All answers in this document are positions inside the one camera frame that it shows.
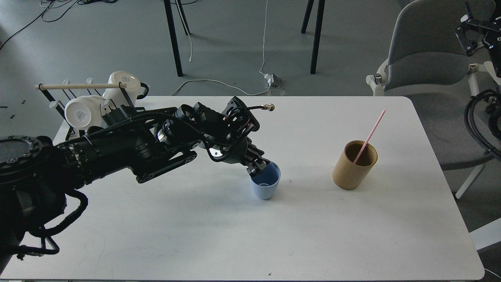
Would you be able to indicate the black table leg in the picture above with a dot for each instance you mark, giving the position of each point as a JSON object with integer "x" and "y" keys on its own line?
{"x": 317, "y": 32}
{"x": 172, "y": 31}

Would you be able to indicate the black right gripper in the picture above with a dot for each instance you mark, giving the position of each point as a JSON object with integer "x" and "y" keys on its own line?
{"x": 474, "y": 34}

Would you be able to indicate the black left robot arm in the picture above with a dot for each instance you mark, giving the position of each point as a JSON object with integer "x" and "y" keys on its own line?
{"x": 40, "y": 182}

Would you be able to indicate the wooden rack dowel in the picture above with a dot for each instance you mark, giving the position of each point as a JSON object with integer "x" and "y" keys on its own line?
{"x": 80, "y": 86}

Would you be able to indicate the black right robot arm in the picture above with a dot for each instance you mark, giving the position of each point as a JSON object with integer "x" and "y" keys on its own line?
{"x": 493, "y": 109}

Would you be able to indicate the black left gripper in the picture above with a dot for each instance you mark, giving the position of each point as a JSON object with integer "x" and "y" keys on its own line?
{"x": 225, "y": 135}

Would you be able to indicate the pink chopstick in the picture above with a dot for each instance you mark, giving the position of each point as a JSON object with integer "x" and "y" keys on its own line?
{"x": 364, "y": 145}

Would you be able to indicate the blue plastic cup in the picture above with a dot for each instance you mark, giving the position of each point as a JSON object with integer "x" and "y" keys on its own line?
{"x": 265, "y": 184}

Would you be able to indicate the bamboo cylindrical holder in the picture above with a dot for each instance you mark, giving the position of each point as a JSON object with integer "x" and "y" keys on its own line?
{"x": 349, "y": 172}

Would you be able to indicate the white mug upright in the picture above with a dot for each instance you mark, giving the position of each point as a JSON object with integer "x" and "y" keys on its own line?
{"x": 134, "y": 88}

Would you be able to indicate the white power plug adapter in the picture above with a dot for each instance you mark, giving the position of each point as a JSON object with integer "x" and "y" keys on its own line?
{"x": 272, "y": 80}

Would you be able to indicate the black table leg left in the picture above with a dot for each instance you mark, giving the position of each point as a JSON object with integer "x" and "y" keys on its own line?
{"x": 172, "y": 31}

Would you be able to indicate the grey office chair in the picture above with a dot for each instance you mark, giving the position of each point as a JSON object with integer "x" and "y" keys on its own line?
{"x": 424, "y": 50}

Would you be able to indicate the white mug lying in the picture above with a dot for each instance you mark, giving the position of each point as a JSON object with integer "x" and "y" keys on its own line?
{"x": 84, "y": 112}

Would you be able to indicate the black wire dish rack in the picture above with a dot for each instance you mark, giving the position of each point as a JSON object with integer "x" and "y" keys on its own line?
{"x": 59, "y": 98}

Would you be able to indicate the black table leg right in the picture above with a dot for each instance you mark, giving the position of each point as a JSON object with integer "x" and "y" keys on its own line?
{"x": 317, "y": 32}

